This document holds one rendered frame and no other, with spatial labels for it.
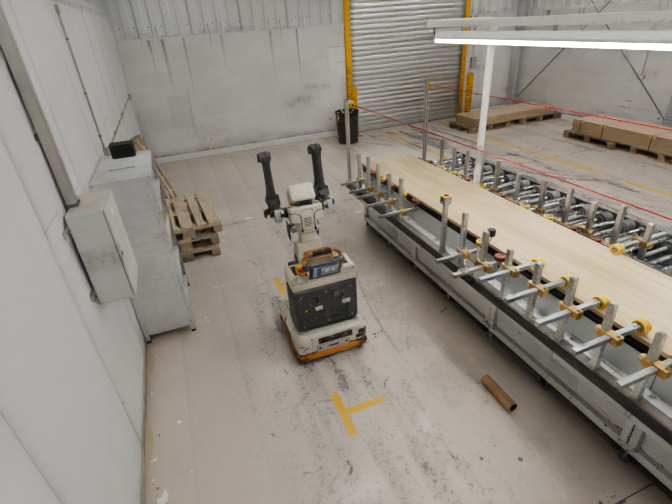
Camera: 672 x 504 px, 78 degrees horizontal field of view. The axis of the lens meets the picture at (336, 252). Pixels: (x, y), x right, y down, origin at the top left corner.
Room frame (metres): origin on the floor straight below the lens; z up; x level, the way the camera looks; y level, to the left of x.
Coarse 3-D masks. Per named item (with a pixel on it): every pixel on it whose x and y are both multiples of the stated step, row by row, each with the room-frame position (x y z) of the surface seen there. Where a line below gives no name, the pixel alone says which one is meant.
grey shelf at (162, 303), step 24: (96, 168) 3.47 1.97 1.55; (144, 168) 3.37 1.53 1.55; (120, 192) 3.08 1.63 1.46; (144, 192) 3.13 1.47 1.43; (144, 216) 3.12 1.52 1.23; (168, 216) 3.88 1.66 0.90; (144, 240) 3.10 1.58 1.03; (168, 240) 3.16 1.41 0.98; (144, 264) 3.08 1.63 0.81; (168, 264) 3.14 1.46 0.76; (144, 288) 3.06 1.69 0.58; (168, 288) 3.12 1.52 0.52; (144, 312) 3.04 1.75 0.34; (168, 312) 3.10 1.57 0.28
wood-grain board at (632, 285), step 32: (384, 160) 5.21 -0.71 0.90; (416, 160) 5.12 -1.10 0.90; (416, 192) 4.04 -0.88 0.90; (448, 192) 3.97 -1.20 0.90; (480, 192) 3.91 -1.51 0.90; (480, 224) 3.20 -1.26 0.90; (512, 224) 3.15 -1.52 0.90; (544, 224) 3.11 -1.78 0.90; (544, 256) 2.60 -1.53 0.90; (576, 256) 2.57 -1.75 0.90; (608, 256) 2.54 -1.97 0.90; (608, 288) 2.15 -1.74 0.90; (640, 288) 2.13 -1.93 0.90
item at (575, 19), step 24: (432, 24) 3.95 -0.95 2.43; (456, 24) 3.63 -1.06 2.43; (480, 24) 3.36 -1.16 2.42; (504, 24) 3.13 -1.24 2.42; (528, 24) 2.93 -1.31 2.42; (552, 24) 2.75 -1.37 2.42; (576, 24) 2.59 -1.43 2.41; (480, 120) 4.22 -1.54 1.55; (480, 144) 4.19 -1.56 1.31; (480, 168) 4.20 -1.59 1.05
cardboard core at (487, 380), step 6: (486, 378) 2.24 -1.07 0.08; (492, 378) 2.24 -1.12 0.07; (486, 384) 2.20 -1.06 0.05; (492, 384) 2.17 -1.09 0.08; (492, 390) 2.14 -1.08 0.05; (498, 390) 2.11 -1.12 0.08; (498, 396) 2.08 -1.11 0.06; (504, 396) 2.06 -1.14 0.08; (504, 402) 2.02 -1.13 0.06; (510, 402) 2.00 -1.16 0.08; (510, 408) 2.00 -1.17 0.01
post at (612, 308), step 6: (612, 306) 1.69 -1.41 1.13; (618, 306) 1.69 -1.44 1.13; (606, 312) 1.71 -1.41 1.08; (612, 312) 1.68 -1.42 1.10; (606, 318) 1.70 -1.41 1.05; (612, 318) 1.68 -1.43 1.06; (606, 324) 1.69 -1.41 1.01; (612, 324) 1.69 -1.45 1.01; (606, 330) 1.68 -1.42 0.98; (594, 348) 1.71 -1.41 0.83; (600, 348) 1.68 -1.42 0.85; (594, 354) 1.70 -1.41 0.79; (600, 354) 1.68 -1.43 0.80; (594, 360) 1.69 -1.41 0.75; (600, 360) 1.69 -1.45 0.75
